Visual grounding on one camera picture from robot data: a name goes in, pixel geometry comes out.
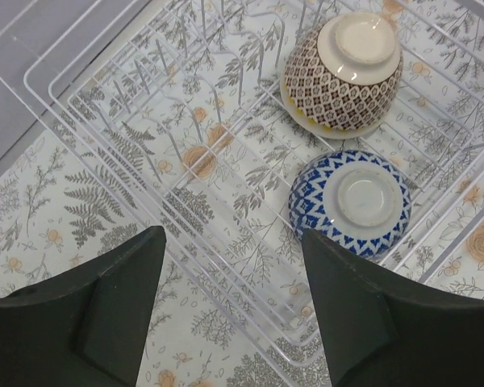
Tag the brown lattice pattern bowl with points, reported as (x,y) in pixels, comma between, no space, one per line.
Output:
(345,73)

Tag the floral patterned table mat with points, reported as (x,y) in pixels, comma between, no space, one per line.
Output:
(64,201)

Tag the blue zigzag pattern bowl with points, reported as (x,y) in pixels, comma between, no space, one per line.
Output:
(356,198)

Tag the yellow dotted bowl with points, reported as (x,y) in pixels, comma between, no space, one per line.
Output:
(317,129)

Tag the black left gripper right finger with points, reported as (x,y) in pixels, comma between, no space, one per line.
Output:
(381,329)

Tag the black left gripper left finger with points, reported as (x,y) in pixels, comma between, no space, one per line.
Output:
(86,326)

